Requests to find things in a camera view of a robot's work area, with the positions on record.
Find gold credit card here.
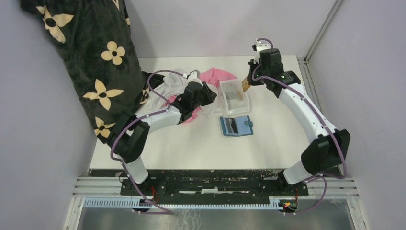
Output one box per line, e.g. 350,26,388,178
241,76,251,92

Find stack of credit cards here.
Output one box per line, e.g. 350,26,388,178
225,90,243,101

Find single dark credit card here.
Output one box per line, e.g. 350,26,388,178
229,118,238,134

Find blue leather card holder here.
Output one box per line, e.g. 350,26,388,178
220,115,254,137

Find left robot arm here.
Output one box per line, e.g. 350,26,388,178
106,82,218,195

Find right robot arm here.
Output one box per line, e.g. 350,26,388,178
248,48,350,196

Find pink cloth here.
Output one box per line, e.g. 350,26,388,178
167,68,236,123

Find white cloth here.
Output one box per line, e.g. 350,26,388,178
136,73,223,122

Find clear plastic tray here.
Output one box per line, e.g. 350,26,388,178
218,79,250,117

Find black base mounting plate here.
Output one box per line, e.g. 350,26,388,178
138,169,309,206

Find black floral blanket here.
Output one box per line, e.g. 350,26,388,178
20,0,163,143

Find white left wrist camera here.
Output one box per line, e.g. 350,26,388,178
187,70,202,84

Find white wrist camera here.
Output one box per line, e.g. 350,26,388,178
251,39,273,63
187,70,202,84

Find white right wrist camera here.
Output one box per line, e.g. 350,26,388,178
251,39,273,63

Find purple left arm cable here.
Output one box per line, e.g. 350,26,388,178
110,69,191,215

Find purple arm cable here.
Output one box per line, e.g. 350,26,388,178
252,37,348,215
110,69,191,215

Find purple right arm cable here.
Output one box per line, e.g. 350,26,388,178
252,37,348,215

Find aluminium frame rail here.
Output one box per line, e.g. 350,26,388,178
62,177,368,230

